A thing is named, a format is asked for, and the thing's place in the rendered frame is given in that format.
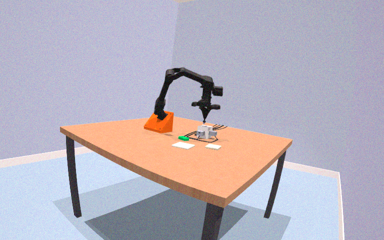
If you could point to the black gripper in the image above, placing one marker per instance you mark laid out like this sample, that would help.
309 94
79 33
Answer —
206 109

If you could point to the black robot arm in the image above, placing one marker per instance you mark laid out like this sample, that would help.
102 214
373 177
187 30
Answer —
207 85

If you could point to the green rectangular block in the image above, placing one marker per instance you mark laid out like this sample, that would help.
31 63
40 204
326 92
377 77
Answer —
183 138

